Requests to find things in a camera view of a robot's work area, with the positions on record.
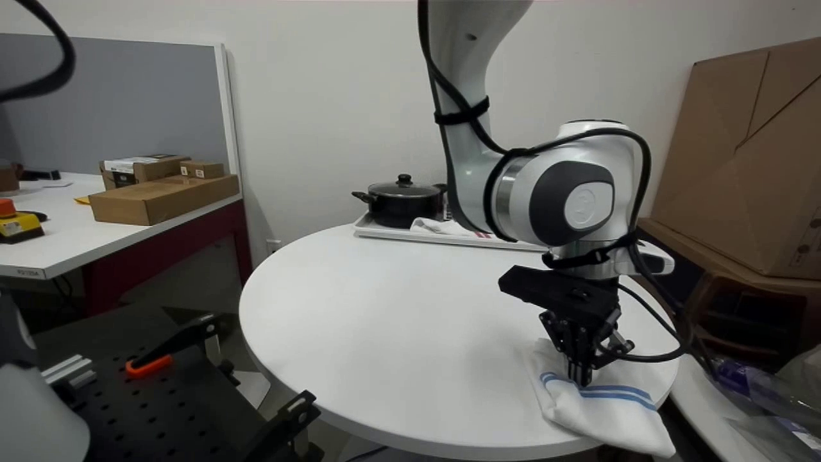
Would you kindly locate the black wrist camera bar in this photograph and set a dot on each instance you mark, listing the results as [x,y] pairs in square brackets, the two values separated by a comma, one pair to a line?
[556,286]

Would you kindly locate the small white round table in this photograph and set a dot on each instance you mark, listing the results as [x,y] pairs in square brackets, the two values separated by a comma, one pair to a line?
[707,420]

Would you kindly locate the dark wooden stand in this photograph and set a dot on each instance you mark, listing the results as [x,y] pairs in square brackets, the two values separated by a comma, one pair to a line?
[728,290]

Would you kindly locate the black pot with lid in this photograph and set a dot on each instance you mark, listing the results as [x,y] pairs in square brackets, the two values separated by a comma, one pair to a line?
[402,206]

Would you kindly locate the open brown cardboard box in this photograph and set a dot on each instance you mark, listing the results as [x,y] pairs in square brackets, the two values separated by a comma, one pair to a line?
[157,168]

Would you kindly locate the silver aluminium extrusion piece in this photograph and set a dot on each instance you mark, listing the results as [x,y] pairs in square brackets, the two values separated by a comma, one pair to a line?
[67,371]

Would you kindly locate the white cloth with red stripes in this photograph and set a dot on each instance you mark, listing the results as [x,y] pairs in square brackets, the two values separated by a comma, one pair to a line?
[438,226]

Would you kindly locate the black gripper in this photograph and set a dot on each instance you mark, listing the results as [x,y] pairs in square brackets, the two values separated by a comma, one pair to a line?
[580,329]

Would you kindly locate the small brown cardboard box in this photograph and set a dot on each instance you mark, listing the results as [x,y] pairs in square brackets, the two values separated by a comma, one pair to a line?
[203,170]

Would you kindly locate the white desk with red side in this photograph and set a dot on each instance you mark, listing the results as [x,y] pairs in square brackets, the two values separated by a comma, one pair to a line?
[52,239]

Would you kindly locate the flat brown cardboard box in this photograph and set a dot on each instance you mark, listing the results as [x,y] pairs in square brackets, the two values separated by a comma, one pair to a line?
[155,198]

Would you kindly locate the black perforated breadboard table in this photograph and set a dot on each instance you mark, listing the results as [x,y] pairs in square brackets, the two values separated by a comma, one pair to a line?
[155,420]

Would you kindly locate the yellow and black tool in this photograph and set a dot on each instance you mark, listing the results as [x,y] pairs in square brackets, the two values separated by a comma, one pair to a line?
[19,226]

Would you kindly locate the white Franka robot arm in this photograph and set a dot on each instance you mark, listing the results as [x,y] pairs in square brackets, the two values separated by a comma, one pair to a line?
[471,86]

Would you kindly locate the white cloth with blue stripes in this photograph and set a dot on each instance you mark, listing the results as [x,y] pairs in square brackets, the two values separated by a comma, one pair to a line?
[616,420]

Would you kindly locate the grey partition panel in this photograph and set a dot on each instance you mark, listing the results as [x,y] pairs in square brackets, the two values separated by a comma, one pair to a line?
[112,104]

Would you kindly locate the small orange object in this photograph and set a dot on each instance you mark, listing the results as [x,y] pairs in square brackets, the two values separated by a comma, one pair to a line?
[6,206]

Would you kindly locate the large brown cardboard box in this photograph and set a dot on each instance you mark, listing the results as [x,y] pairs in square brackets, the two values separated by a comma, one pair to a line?
[746,170]

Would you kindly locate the black metal bracket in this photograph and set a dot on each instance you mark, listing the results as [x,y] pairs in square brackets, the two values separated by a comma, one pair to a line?
[291,420]

